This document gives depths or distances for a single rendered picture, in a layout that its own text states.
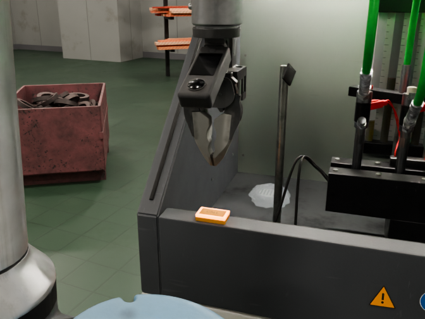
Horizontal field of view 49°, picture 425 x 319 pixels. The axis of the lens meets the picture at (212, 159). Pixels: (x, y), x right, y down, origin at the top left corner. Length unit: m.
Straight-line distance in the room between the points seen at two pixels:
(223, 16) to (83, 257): 2.04
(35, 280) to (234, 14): 0.49
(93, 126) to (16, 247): 3.03
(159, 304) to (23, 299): 0.08
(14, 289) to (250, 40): 1.01
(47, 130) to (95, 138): 0.32
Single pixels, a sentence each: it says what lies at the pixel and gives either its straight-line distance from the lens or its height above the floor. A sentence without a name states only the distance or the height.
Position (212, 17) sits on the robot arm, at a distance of 0.68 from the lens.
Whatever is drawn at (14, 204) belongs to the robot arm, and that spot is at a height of 1.19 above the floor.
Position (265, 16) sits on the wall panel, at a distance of 1.21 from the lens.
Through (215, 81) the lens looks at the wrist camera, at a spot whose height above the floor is 1.19.
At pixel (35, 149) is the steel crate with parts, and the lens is 3.40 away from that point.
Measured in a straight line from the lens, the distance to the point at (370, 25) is 0.72.
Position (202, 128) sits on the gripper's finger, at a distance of 0.72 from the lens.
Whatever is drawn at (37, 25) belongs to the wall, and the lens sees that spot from 11.85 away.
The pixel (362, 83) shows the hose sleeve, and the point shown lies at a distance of 0.81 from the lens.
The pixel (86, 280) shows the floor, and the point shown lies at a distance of 2.39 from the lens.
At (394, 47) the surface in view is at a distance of 1.16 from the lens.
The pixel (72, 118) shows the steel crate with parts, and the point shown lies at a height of 0.50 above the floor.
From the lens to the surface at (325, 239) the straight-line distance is 0.74.
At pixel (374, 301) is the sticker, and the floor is 0.86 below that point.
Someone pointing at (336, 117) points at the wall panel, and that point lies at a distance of 1.22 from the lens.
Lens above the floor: 1.30
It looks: 20 degrees down
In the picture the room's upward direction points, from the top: straight up
